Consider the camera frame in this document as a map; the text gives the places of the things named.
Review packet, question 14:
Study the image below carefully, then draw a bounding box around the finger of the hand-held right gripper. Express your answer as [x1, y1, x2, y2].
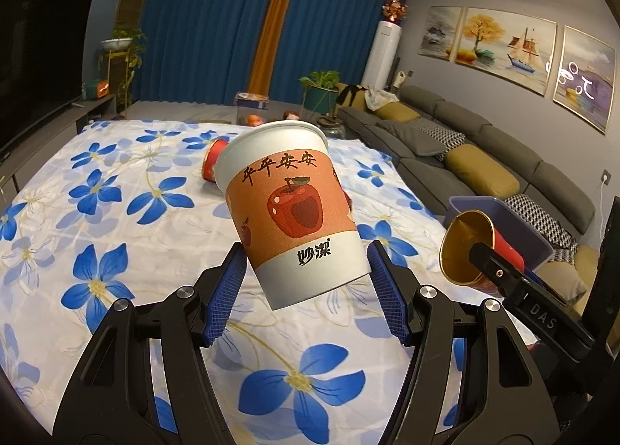
[468, 241, 596, 362]
[523, 269, 582, 316]

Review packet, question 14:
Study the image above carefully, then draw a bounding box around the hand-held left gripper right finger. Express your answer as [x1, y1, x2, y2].
[366, 240, 575, 445]

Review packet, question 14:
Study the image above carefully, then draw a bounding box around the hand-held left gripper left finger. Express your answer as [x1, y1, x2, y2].
[52, 242, 248, 445]

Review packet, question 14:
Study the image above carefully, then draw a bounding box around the purple plastic trash bin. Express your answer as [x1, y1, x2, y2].
[448, 196, 556, 277]

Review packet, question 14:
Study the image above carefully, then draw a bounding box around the red paper cup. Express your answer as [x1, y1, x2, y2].
[202, 138, 231, 183]
[439, 209, 527, 299]

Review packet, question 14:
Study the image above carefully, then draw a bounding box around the white apple print paper cup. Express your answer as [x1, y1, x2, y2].
[214, 119, 373, 311]

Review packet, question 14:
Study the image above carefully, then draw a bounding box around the black white patterned cushion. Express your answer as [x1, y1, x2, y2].
[503, 192, 580, 253]
[411, 117, 466, 163]

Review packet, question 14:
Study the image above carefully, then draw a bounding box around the grey sectional sofa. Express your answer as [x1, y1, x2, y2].
[336, 83, 599, 282]

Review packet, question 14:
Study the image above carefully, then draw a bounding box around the blue floral bedsheet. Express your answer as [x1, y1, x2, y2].
[0, 119, 487, 445]

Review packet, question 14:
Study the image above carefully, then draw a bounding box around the large yellow cushion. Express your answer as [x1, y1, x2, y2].
[444, 143, 520, 199]

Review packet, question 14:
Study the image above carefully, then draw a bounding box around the flat grey cushion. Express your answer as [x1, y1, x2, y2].
[380, 120, 447, 158]

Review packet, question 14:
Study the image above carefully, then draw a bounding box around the small yellow cushion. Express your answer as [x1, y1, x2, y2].
[375, 102, 422, 124]

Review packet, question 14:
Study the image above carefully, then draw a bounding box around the blue box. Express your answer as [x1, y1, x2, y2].
[233, 92, 270, 112]

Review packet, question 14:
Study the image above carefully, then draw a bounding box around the white cloth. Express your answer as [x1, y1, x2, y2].
[365, 88, 401, 112]

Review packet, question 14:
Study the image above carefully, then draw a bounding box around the black yellow clothing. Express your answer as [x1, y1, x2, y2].
[335, 83, 372, 109]

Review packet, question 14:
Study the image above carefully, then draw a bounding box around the purple landscape painting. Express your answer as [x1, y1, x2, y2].
[551, 25, 617, 136]

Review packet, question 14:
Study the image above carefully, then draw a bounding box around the potted plant in teal pot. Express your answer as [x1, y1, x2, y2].
[298, 69, 342, 116]

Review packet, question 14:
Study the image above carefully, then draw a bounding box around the dark television stand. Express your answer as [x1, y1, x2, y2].
[0, 95, 117, 195]

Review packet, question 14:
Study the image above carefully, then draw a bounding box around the white standing air conditioner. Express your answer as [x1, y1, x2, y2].
[363, 21, 403, 90]

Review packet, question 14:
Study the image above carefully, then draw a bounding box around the gold plant stand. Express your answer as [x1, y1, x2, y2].
[105, 50, 131, 117]

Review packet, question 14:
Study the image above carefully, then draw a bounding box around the sailboat and tree painting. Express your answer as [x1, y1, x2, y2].
[454, 7, 558, 97]

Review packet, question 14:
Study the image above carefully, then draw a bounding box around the small landscape painting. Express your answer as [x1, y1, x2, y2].
[417, 5, 464, 62]

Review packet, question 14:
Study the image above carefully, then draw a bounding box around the potted plant in white bowl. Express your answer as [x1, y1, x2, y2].
[99, 27, 146, 87]

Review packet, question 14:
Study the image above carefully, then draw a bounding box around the blue curtain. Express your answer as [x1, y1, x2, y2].
[268, 0, 410, 100]
[131, 0, 287, 105]

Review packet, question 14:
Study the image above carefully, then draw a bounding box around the orange curtain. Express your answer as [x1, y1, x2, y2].
[249, 0, 305, 98]

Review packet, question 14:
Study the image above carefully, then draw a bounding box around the red gold ornament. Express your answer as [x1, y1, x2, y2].
[381, 0, 409, 24]

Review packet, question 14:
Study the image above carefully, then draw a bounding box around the black television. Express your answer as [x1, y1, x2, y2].
[0, 0, 94, 156]

